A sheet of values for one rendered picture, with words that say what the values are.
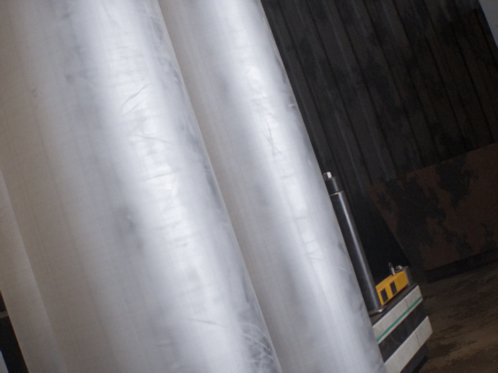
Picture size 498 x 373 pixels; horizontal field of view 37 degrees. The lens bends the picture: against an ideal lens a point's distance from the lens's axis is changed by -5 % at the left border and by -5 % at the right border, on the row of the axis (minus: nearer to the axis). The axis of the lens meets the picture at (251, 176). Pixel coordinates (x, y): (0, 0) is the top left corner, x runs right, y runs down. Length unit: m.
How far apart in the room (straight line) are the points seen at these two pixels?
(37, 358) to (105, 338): 0.42
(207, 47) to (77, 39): 0.27
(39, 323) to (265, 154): 0.35
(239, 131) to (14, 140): 0.29
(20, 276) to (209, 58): 0.36
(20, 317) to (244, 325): 0.45
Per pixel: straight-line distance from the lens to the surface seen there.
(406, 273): 3.07
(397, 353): 2.69
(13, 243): 0.94
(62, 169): 0.55
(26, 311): 0.95
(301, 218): 0.79
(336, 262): 0.82
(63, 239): 0.55
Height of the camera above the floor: 0.75
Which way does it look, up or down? 4 degrees up
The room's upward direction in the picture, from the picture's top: 19 degrees counter-clockwise
